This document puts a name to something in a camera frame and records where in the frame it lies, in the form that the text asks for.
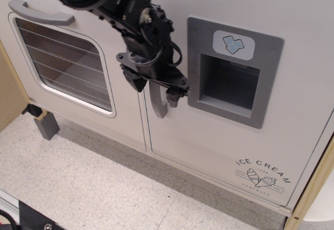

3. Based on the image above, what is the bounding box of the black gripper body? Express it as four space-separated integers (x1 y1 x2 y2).
116 50 190 96

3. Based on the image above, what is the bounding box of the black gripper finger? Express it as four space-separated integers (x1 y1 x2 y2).
166 88 184 107
120 64 148 92

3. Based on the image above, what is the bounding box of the grey fridge door handle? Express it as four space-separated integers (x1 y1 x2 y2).
149 81 168 119

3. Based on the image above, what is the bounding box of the white toy fridge door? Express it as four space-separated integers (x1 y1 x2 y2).
147 0 333 214

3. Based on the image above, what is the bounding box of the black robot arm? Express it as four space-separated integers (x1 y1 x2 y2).
60 0 190 107

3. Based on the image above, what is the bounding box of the grey ice dispenser panel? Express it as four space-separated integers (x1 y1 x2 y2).
187 17 284 129

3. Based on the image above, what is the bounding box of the white oven door with window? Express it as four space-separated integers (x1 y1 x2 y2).
1 0 146 151

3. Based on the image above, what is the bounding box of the grey kitchen leg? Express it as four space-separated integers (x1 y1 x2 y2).
34 113 60 140

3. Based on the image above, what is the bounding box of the light wooden side panel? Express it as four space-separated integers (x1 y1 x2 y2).
1 42 29 131

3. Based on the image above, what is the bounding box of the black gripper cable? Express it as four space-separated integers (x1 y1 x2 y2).
156 41 183 66

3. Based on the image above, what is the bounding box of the grey oven door handle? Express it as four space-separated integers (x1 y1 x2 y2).
8 0 75 26

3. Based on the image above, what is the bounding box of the light wooden right post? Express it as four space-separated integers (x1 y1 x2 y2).
283 135 333 229

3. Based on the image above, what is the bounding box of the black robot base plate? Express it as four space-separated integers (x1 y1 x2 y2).
0 200 66 230

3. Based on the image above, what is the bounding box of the aluminium rail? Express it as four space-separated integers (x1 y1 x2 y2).
0 189 20 223

